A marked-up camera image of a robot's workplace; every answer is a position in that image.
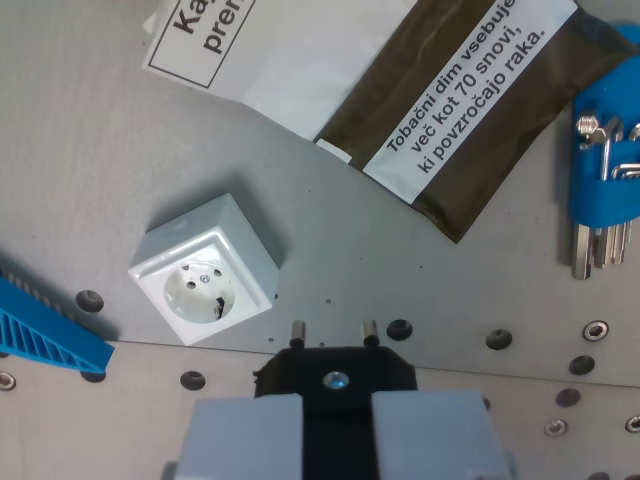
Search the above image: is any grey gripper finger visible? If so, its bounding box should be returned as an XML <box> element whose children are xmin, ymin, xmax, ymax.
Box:
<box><xmin>162</xmin><ymin>392</ymin><xmax>305</xmax><ymax>480</ymax></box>
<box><xmin>371</xmin><ymin>389</ymin><xmax>519</xmax><ymax>480</ymax></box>

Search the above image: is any black plug with metal pins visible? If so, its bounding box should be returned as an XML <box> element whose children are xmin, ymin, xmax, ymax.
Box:
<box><xmin>253</xmin><ymin>319</ymin><xmax>419</xmax><ymax>480</ymax></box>

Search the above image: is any blue ribbed plastic wedge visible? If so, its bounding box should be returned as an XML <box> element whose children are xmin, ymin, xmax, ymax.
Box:
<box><xmin>0</xmin><ymin>257</ymin><xmax>116</xmax><ymax>374</ymax></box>

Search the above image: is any large silver hex key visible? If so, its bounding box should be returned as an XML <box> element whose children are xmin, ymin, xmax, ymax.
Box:
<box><xmin>572</xmin><ymin>113</ymin><xmax>607</xmax><ymax>282</ymax></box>

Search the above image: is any blue hex key holder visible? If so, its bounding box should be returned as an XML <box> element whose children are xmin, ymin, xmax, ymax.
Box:
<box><xmin>569</xmin><ymin>20</ymin><xmax>640</xmax><ymax>229</ymax></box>

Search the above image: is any small silver hex key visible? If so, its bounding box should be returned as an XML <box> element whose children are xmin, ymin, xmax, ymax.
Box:
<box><xmin>610</xmin><ymin>124</ymin><xmax>640</xmax><ymax>266</ymax></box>

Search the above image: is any brown white tobacco pouch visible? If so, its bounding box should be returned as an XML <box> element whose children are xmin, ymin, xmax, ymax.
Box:
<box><xmin>142</xmin><ymin>0</ymin><xmax>639</xmax><ymax>245</ymax></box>

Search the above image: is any medium silver hex key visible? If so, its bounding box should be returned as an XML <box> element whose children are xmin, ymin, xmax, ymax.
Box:
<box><xmin>595</xmin><ymin>116</ymin><xmax>626</xmax><ymax>270</ymax></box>

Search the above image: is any white wall socket box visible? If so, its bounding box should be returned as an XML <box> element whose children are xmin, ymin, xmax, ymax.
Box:
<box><xmin>128</xmin><ymin>193</ymin><xmax>280</xmax><ymax>347</ymax></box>

